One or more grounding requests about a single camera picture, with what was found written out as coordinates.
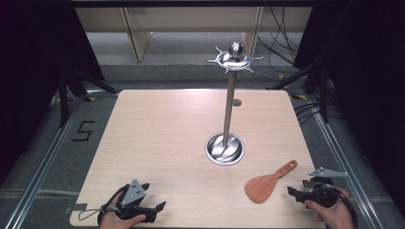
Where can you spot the metal utensil rack stand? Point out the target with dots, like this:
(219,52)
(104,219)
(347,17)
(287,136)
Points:
(227,120)

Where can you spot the person's left hand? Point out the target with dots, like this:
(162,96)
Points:
(111,219)

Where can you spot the grey round table grommet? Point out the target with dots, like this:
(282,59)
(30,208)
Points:
(237,102)

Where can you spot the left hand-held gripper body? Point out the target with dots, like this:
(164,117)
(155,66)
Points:
(132,194)

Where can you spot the aluminium floor rail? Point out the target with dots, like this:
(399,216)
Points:
(340,152)
(44,165)

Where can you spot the black metal stand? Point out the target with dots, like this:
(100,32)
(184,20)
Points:
(63,101)
(324,101)

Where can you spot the wooden spatula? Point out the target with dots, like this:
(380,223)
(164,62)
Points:
(261,187)

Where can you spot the person's right hand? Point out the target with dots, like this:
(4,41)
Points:
(334,218)

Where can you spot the dark curtain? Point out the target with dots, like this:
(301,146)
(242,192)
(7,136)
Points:
(372,95)
(28,79)

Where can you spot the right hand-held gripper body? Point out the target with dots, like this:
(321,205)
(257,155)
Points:
(323,194)

